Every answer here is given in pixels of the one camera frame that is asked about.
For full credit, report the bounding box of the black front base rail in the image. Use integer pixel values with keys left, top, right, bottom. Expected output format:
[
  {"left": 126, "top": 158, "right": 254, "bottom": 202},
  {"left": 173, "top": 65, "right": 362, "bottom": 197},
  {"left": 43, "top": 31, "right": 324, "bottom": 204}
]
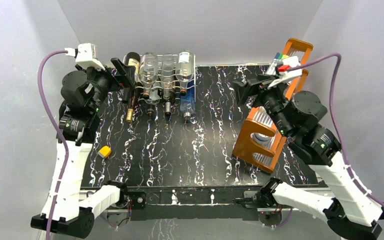
[{"left": 79, "top": 185, "right": 329, "bottom": 222}]

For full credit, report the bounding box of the yellow grey small block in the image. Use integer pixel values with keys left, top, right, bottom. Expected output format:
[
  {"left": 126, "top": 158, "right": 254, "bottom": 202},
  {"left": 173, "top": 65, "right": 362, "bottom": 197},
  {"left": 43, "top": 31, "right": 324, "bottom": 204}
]
[{"left": 97, "top": 145, "right": 112, "bottom": 159}]

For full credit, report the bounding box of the purple cable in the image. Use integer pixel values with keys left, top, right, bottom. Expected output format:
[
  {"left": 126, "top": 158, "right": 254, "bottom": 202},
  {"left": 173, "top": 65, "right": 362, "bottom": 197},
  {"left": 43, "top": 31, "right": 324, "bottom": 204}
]
[
  {"left": 289, "top": 52, "right": 384, "bottom": 223},
  {"left": 37, "top": 49, "right": 79, "bottom": 240}
]

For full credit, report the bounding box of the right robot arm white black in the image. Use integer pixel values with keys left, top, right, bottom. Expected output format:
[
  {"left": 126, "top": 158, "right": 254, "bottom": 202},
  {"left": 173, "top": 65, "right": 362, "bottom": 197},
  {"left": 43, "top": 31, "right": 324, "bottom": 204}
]
[{"left": 233, "top": 74, "right": 384, "bottom": 240}]

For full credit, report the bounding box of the orange wooden rack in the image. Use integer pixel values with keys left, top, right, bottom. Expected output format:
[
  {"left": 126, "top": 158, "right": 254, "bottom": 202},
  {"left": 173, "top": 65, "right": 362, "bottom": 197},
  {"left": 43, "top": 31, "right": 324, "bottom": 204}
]
[{"left": 232, "top": 38, "right": 314, "bottom": 174}]

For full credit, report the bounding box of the dark wine bottle gold cap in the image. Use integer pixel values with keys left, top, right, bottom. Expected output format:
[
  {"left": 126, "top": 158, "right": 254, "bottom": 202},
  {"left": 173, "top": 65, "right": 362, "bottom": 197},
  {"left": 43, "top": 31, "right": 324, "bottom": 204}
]
[{"left": 125, "top": 52, "right": 141, "bottom": 123}]

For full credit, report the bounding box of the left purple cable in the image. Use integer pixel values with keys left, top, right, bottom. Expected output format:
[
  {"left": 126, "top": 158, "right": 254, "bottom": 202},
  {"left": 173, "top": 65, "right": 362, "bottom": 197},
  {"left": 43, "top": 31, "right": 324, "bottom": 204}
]
[{"left": 37, "top": 49, "right": 79, "bottom": 240}]

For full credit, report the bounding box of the white wire wine rack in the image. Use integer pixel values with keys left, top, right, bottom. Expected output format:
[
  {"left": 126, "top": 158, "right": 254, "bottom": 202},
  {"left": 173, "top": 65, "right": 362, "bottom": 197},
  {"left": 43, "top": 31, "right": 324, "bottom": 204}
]
[{"left": 124, "top": 53, "right": 196, "bottom": 101}]

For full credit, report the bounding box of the clear labelled glass bottle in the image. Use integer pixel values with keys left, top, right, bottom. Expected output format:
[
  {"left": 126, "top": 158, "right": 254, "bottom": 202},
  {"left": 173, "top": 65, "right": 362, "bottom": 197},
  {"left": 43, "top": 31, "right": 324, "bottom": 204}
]
[{"left": 175, "top": 49, "right": 195, "bottom": 96}]

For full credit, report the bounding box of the clear ribbed glass bottle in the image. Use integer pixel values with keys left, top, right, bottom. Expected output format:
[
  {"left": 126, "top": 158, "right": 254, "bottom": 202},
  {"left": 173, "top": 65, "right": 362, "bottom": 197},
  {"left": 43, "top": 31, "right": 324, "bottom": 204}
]
[{"left": 161, "top": 54, "right": 174, "bottom": 101}]

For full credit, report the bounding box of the blue square glass bottle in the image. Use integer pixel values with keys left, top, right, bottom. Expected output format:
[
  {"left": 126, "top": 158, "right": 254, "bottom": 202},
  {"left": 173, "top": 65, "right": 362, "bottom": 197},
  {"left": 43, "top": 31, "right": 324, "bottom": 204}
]
[{"left": 180, "top": 86, "right": 196, "bottom": 123}]

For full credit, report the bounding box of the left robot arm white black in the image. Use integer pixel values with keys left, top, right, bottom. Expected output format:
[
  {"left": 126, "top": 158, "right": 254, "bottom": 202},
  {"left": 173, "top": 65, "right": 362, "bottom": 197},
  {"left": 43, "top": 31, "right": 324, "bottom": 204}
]
[{"left": 30, "top": 57, "right": 135, "bottom": 239}]

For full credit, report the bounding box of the pack of coloured markers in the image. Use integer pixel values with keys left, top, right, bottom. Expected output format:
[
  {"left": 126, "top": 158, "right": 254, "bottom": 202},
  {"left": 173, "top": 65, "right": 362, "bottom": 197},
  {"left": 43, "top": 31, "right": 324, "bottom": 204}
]
[{"left": 265, "top": 52, "right": 290, "bottom": 76}]

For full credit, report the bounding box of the clear round glass bottle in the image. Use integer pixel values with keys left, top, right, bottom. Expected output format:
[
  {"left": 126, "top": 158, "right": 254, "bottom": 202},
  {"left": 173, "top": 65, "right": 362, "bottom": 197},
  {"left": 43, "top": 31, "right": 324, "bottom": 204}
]
[{"left": 138, "top": 52, "right": 159, "bottom": 100}]

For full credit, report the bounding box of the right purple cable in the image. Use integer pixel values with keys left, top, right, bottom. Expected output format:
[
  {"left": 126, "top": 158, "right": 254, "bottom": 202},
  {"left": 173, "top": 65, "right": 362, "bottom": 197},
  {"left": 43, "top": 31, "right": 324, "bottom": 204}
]
[{"left": 289, "top": 52, "right": 384, "bottom": 223}]

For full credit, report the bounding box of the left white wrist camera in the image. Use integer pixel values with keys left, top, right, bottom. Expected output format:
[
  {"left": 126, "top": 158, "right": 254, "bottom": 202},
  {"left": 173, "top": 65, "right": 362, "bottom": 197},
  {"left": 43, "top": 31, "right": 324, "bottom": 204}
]
[{"left": 64, "top": 43, "right": 105, "bottom": 71}]

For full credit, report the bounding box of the brown lower rack bottle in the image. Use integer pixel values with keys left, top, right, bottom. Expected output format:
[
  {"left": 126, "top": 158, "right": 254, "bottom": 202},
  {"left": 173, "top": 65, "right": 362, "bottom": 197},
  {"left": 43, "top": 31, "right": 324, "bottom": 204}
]
[{"left": 163, "top": 89, "right": 175, "bottom": 117}]

